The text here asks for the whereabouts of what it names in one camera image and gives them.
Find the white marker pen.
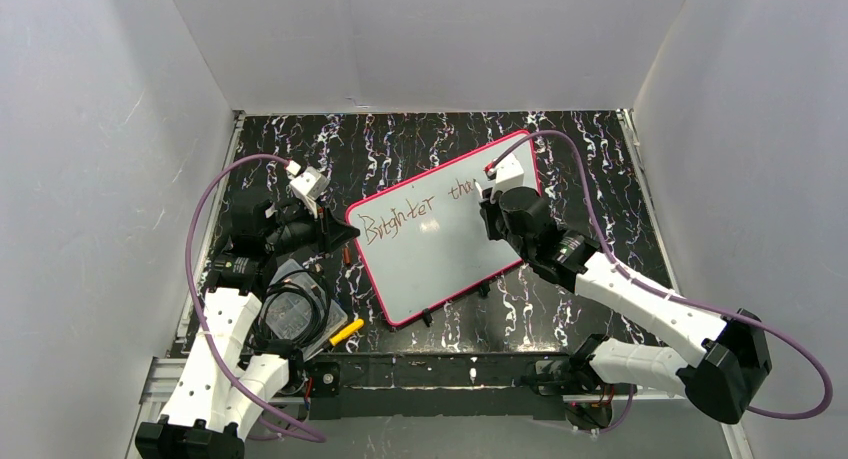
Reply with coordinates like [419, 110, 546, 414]
[473, 181, 487, 203]

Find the pink framed whiteboard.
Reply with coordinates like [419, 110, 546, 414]
[345, 130, 541, 327]

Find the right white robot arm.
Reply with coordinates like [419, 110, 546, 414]
[479, 186, 771, 424]

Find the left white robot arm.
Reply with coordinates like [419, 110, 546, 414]
[134, 189, 360, 458]

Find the clear plastic parts box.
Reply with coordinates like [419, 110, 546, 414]
[249, 259, 349, 357]

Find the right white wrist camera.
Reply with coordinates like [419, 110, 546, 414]
[484, 153, 524, 197]

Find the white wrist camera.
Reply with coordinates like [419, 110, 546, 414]
[484, 153, 524, 197]
[285, 160, 329, 218]

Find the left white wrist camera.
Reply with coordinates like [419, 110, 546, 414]
[285, 160, 329, 218]

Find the coiled black cable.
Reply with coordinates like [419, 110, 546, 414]
[251, 270, 334, 351]

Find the yellow handled tool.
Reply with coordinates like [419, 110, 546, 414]
[327, 318, 365, 349]

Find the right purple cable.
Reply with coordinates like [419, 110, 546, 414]
[486, 129, 834, 422]

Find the purple cable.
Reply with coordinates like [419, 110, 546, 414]
[184, 153, 327, 443]
[486, 129, 834, 422]

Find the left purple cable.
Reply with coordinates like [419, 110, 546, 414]
[184, 153, 327, 443]

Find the aluminium frame rail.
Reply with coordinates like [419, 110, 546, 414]
[138, 355, 738, 404]

